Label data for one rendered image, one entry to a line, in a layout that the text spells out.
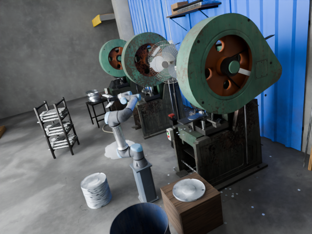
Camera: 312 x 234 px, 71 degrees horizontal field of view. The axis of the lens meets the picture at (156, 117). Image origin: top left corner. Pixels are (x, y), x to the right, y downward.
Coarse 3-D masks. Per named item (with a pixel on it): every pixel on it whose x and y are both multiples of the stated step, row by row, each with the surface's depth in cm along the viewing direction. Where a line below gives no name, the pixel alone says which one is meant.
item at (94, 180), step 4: (88, 176) 262; (92, 176) 260; (96, 176) 259; (100, 176) 257; (104, 176) 255; (88, 180) 254; (92, 180) 252; (96, 180) 250; (100, 180) 250; (104, 180) 247; (80, 184) 248; (84, 184) 248; (88, 184) 247; (92, 184) 245; (96, 184) 244; (100, 184) 242; (84, 188) 240; (88, 188) 239
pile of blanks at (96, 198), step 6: (102, 186) 244; (108, 186) 255; (84, 192) 242; (90, 192) 239; (96, 192) 241; (102, 192) 245; (108, 192) 253; (90, 198) 243; (96, 198) 243; (102, 198) 246; (108, 198) 253; (90, 204) 247; (96, 204) 246; (102, 204) 248
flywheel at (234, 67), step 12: (228, 36) 184; (228, 48) 187; (240, 48) 192; (216, 60) 185; (228, 60) 177; (240, 60) 199; (216, 72) 188; (228, 72) 179; (240, 72) 192; (216, 84) 191; (240, 84) 203
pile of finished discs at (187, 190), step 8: (176, 184) 206; (184, 184) 204; (192, 184) 202; (200, 184) 200; (176, 192) 196; (184, 192) 193; (192, 192) 191; (200, 192) 190; (184, 200) 184; (192, 200) 183
